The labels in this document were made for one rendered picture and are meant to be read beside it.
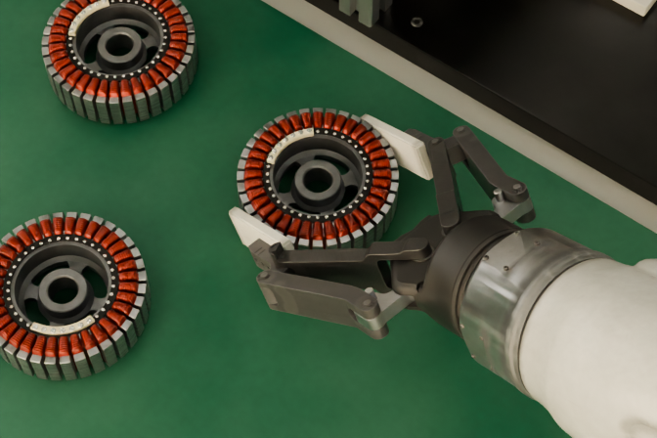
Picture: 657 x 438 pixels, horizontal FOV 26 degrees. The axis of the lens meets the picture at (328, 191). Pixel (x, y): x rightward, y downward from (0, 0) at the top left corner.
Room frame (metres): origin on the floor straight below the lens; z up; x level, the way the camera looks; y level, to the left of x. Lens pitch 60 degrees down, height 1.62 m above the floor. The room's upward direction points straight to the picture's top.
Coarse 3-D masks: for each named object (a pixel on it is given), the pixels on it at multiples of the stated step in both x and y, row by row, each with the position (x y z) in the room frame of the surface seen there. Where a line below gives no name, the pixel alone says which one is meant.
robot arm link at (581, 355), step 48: (576, 288) 0.34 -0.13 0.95; (624, 288) 0.33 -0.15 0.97; (528, 336) 0.32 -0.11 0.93; (576, 336) 0.31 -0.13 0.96; (624, 336) 0.30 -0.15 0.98; (528, 384) 0.30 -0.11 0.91; (576, 384) 0.28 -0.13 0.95; (624, 384) 0.27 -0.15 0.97; (576, 432) 0.27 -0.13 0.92; (624, 432) 0.25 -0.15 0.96
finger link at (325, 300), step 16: (272, 272) 0.42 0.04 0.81; (272, 288) 0.40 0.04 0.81; (288, 288) 0.40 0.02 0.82; (304, 288) 0.40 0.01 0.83; (320, 288) 0.39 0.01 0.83; (336, 288) 0.39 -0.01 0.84; (352, 288) 0.39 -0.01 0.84; (272, 304) 0.40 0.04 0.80; (288, 304) 0.40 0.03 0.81; (304, 304) 0.39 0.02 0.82; (320, 304) 0.39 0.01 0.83; (336, 304) 0.38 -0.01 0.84; (352, 304) 0.38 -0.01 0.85; (368, 304) 0.37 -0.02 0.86; (336, 320) 0.38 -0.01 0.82; (352, 320) 0.38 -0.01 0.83; (384, 336) 0.36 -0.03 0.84
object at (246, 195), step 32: (288, 128) 0.54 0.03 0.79; (320, 128) 0.55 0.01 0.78; (352, 128) 0.54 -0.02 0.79; (256, 160) 0.52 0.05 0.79; (288, 160) 0.53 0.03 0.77; (320, 160) 0.52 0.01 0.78; (352, 160) 0.53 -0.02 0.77; (384, 160) 0.52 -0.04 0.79; (256, 192) 0.49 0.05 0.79; (288, 192) 0.51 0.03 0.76; (384, 192) 0.49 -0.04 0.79; (288, 224) 0.47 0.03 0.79; (320, 224) 0.47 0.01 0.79; (352, 224) 0.47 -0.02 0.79; (384, 224) 0.48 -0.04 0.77
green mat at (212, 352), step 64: (0, 0) 0.69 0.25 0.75; (64, 0) 0.69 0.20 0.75; (192, 0) 0.69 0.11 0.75; (256, 0) 0.69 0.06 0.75; (0, 64) 0.63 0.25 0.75; (256, 64) 0.63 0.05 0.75; (320, 64) 0.63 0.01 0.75; (0, 128) 0.57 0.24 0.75; (64, 128) 0.57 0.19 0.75; (128, 128) 0.57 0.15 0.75; (192, 128) 0.57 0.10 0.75; (256, 128) 0.57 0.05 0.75; (448, 128) 0.57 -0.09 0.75; (0, 192) 0.51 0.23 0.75; (64, 192) 0.51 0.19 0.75; (128, 192) 0.51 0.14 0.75; (192, 192) 0.51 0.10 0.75; (320, 192) 0.51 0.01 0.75; (576, 192) 0.51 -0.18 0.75; (192, 256) 0.46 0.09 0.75; (640, 256) 0.46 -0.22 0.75; (192, 320) 0.41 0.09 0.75; (256, 320) 0.41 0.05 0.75; (320, 320) 0.41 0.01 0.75; (0, 384) 0.37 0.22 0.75; (64, 384) 0.37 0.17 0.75; (128, 384) 0.37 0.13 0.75; (192, 384) 0.37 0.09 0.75; (256, 384) 0.37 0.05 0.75; (320, 384) 0.37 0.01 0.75; (384, 384) 0.37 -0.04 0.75; (448, 384) 0.37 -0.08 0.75
